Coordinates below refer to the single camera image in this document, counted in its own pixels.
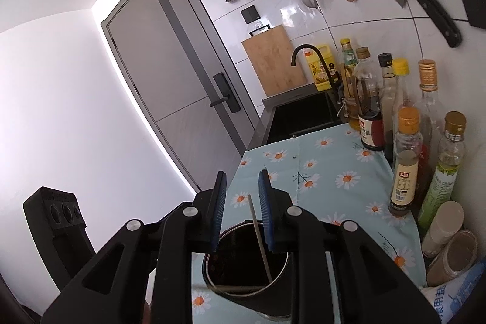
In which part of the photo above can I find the black door handle lock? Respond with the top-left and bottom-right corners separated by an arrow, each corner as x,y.
209,72 -> 241,114

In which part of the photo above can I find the black sink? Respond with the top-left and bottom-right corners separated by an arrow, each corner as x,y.
262,90 -> 344,145

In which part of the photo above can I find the green yellow cap bottle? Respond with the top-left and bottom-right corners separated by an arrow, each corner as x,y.
339,38 -> 358,82

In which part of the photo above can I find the green label oil bottle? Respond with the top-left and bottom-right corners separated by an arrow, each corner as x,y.
418,111 -> 466,231

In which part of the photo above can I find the daisy print tablecloth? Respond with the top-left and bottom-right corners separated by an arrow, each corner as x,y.
192,125 -> 426,323

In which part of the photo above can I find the yellow oil jug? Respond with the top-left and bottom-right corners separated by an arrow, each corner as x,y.
304,44 -> 336,91

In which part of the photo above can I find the tall gold cap bottle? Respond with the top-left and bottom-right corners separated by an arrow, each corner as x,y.
411,58 -> 443,173

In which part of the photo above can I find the wooden cutting board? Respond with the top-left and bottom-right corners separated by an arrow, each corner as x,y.
241,25 -> 307,97

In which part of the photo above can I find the small orange cap bottle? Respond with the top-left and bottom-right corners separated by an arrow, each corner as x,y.
389,107 -> 423,217

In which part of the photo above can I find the dark soy sauce bottle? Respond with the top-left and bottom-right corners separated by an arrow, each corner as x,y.
352,47 -> 385,151

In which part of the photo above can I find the white blue salt bag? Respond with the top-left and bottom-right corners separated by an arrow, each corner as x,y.
419,258 -> 485,323

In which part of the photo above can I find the black cap vinegar bottle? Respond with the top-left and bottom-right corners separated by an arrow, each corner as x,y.
378,53 -> 396,145

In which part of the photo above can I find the pale wooden chopstick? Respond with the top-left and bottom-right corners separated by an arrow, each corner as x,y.
247,194 -> 273,284

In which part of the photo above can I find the grey door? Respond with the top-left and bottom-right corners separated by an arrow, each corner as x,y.
101,0 -> 259,192

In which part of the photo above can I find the black wall socket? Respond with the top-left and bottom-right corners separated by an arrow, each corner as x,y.
241,6 -> 260,25

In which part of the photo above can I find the paper cup stack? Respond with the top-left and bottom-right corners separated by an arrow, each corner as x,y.
422,201 -> 465,258
427,230 -> 478,287

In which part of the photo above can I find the black faucet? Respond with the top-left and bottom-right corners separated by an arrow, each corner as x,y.
293,44 -> 340,91

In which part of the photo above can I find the black utensil holder cup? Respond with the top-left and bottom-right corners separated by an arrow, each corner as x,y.
202,220 -> 293,320

